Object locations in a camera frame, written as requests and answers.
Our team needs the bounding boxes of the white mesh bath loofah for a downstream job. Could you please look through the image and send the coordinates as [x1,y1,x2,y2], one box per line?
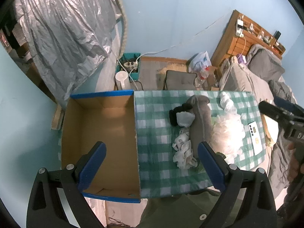
[210,113,246,163]

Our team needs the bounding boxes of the white socks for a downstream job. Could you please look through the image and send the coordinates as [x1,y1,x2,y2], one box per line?
[172,128,198,170]

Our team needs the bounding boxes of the grey fleece towel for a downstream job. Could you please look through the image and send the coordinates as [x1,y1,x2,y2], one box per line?
[186,95,212,158]

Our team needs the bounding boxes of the white cloth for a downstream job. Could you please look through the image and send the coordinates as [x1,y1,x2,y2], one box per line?
[220,92,237,114]

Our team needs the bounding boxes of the black sock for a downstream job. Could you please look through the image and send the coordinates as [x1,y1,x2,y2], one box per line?
[169,104,192,127]

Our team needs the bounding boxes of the white blue sock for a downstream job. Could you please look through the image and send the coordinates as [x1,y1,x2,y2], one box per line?
[176,112,195,128]

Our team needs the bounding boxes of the person's right hand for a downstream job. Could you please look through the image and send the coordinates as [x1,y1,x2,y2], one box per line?
[287,142,304,182]

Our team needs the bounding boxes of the white smartphone with stickers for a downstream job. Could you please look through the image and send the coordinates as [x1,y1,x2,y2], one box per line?
[248,121,263,155]

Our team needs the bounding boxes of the grey pillow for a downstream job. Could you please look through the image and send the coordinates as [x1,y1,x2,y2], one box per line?
[246,44,285,82]

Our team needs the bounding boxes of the grey bed blanket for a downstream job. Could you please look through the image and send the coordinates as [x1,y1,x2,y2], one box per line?
[219,59,292,198]

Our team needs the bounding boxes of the green checkered tablecloth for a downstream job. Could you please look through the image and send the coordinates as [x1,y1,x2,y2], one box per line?
[135,91,266,198]

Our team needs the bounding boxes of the wooden headboard shelf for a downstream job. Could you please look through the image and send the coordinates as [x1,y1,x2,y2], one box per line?
[211,10,285,67]

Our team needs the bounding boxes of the clear plastic bottle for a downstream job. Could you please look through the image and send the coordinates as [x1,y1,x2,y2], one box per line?
[194,66,210,88]

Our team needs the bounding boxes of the white charger on shelf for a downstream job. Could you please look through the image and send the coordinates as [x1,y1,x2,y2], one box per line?
[235,19,244,38]

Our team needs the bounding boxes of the white plastic bag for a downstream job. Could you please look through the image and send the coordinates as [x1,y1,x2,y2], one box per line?
[188,51,212,73]

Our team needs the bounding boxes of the cardboard box with blue tape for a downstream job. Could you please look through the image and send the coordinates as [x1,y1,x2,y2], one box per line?
[61,90,141,203]

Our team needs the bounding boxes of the dark grey seat cushion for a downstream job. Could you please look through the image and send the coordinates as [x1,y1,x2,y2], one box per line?
[163,70,196,91]

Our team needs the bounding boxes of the grey floor mat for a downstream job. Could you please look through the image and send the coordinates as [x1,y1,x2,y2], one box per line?
[139,60,187,91]

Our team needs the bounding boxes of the white power strip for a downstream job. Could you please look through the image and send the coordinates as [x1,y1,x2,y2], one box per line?
[124,61,138,71]

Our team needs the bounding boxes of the white kettle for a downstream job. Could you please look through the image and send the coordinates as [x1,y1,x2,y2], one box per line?
[115,71,131,90]

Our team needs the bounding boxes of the teal storage box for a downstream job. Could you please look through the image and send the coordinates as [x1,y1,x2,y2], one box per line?
[115,52,141,81]

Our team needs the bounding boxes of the silver foil cover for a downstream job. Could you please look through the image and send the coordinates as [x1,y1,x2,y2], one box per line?
[14,0,125,106]

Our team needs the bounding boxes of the white power cable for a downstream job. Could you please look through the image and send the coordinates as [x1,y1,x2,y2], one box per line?
[114,16,229,91]

